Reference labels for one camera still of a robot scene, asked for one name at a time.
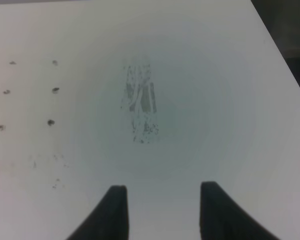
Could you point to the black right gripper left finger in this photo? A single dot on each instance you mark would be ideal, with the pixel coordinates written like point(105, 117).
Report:
point(108, 220)

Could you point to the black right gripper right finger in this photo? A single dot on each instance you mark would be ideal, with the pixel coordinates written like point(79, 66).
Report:
point(221, 218)

